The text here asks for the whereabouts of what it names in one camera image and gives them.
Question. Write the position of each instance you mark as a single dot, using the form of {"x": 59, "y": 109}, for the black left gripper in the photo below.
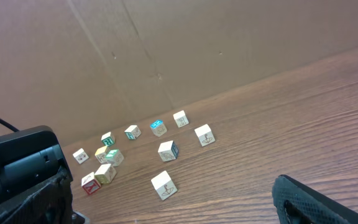
{"x": 31, "y": 189}

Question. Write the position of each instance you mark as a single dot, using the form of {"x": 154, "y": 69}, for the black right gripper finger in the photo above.
{"x": 297, "y": 203}

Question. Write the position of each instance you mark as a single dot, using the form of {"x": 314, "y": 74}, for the cream block red letter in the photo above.
{"x": 90, "y": 184}

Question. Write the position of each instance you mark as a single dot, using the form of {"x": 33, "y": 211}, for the yellow S wooden block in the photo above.
{"x": 105, "y": 174}

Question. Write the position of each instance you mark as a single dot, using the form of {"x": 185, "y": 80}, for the cream turtle wooden block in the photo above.
{"x": 168, "y": 151}

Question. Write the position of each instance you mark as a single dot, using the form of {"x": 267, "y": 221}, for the small cream block far left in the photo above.
{"x": 80, "y": 156}

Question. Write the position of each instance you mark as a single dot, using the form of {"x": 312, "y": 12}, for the yellow top wooden block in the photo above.
{"x": 101, "y": 154}

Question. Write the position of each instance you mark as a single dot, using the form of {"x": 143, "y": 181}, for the mint green top block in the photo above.
{"x": 114, "y": 157}

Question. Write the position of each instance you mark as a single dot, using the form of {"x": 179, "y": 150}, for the green H wooden block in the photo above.
{"x": 108, "y": 139}

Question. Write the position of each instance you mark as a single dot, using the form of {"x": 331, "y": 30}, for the teal letter wooden block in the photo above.
{"x": 132, "y": 132}

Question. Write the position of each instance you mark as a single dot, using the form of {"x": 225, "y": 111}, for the cream umbrella block near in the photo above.
{"x": 164, "y": 185}

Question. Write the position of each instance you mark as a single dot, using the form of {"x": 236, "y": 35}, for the cream umbrella block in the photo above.
{"x": 164, "y": 185}
{"x": 205, "y": 135}

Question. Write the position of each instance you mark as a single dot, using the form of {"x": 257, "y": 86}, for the cream umbrella block far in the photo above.
{"x": 205, "y": 135}

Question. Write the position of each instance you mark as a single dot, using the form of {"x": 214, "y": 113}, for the blue top wooden block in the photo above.
{"x": 158, "y": 128}

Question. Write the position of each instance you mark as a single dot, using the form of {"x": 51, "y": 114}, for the cream block with drawing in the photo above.
{"x": 180, "y": 119}

